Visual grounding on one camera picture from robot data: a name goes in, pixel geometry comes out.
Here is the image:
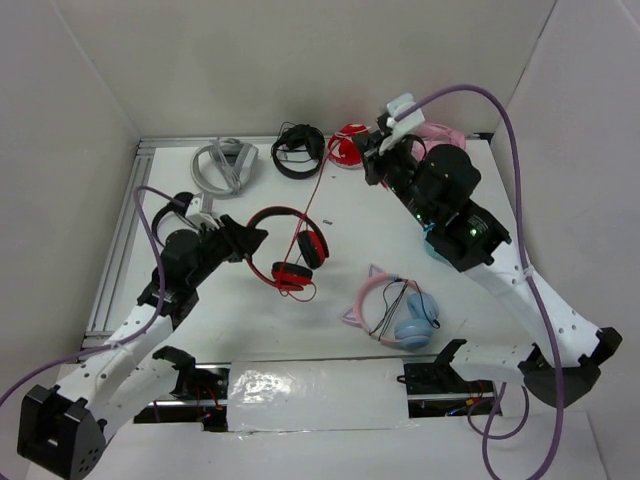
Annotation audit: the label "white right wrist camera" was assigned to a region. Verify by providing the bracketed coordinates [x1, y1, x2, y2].
[384, 93, 425, 144]

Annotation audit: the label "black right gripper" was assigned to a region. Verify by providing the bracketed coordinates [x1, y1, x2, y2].
[350, 129, 434, 226]

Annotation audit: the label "red white folded headphones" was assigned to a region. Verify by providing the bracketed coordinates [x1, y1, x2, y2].
[327, 123, 370, 169]

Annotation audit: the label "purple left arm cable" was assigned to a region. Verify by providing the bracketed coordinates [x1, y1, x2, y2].
[0, 185, 201, 406]

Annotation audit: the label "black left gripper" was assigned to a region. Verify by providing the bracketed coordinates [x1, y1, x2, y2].
[187, 214, 268, 288]

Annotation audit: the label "teal cat-ear headphones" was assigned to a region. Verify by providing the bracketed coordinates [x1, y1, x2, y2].
[423, 223, 449, 265]

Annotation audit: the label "grey white headphones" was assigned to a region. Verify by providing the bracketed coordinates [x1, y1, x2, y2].
[190, 138, 259, 199]

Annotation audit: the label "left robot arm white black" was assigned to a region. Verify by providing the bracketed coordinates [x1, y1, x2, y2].
[17, 215, 268, 479]

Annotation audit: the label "red black headphones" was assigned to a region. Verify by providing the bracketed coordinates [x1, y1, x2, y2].
[246, 125, 330, 302]

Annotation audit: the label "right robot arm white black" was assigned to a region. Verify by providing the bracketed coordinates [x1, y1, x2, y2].
[354, 132, 622, 407]

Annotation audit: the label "white glossy cover sheet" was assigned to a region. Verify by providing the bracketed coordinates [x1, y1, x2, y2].
[227, 359, 409, 432]

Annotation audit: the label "pink blue cat-ear headphones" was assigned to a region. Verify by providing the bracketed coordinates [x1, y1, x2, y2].
[339, 264, 441, 351]

